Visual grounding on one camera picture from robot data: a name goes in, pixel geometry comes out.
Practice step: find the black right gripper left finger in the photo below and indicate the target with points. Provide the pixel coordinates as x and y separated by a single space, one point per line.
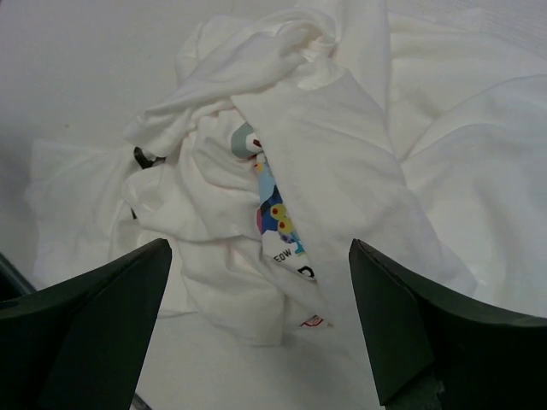
81 344

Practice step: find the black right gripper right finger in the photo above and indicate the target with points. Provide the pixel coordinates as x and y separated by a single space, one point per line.
430 347

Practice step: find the white t-shirt with black print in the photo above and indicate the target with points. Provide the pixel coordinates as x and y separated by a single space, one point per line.
95 205

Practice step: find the white t-shirt colourful print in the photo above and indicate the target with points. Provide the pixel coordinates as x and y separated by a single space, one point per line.
273 156

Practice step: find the white crumpled t-shirt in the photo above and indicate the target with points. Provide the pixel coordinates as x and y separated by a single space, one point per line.
466 115

